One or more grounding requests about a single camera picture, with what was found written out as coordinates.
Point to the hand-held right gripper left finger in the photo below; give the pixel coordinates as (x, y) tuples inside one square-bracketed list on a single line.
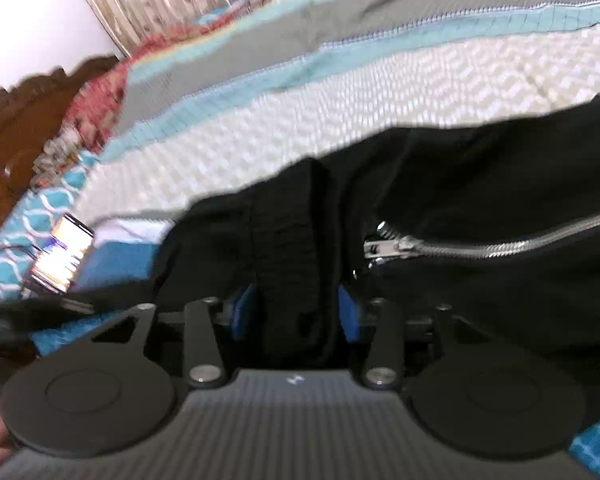
[(240, 310)]

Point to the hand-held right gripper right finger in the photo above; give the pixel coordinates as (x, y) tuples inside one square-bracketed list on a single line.
[(349, 315)]

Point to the black zip jacket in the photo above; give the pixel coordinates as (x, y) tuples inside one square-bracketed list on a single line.
[(480, 185)]

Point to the teal lattice cloth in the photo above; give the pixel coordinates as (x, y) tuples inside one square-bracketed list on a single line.
[(10, 265)]

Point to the smartphone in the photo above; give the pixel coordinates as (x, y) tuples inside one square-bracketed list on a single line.
[(62, 255)]

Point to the carved wooden headboard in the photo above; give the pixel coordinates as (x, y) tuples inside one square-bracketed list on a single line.
[(20, 150)]

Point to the striped blue patterned bedsheet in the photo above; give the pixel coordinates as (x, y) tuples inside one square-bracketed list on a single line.
[(330, 110)]

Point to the red floral blanket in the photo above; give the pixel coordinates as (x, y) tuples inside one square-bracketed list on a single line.
[(95, 105)]

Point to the beige leaf print curtain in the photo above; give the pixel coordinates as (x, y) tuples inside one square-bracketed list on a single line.
[(155, 0)]

